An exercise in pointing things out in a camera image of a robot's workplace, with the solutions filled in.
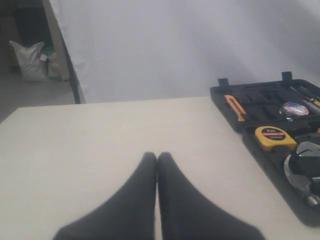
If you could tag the claw hammer black grip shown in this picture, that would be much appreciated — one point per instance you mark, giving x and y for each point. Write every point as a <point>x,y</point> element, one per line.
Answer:
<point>301,183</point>

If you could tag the white backdrop cloth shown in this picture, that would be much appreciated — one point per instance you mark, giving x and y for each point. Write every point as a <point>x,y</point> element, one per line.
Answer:
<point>127,50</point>

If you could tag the green printed bag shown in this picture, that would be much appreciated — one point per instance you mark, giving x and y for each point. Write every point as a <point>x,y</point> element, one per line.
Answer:
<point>52,64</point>

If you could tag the yellow measuring tape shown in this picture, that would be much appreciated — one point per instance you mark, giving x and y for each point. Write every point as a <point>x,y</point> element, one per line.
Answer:
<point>271,136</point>

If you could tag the orange utility knife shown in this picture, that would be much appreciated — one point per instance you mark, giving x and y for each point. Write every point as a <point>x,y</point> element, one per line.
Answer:
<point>242,116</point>

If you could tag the black backdrop stand pole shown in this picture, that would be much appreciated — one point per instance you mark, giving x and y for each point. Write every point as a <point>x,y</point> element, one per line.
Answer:
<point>72,77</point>

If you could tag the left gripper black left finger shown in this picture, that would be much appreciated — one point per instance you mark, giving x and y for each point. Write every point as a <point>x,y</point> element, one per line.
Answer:
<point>128,215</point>

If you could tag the electrical tape roll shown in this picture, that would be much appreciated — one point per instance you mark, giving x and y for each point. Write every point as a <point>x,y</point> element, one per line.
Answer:
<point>293,110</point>

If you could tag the yellow screwdriver left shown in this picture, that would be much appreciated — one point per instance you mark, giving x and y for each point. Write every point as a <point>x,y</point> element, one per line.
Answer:
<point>307,95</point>

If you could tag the adjustable wrench black handle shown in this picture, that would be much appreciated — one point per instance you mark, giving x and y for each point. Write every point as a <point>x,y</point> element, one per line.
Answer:
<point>308,151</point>

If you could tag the white woven sack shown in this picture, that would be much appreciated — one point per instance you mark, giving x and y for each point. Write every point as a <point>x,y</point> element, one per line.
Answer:
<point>32,67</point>

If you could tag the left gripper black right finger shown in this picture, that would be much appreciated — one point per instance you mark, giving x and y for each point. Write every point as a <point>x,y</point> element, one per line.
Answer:
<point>186,214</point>

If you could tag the black plastic tool case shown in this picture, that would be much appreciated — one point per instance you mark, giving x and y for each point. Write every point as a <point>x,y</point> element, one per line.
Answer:
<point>279,122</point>

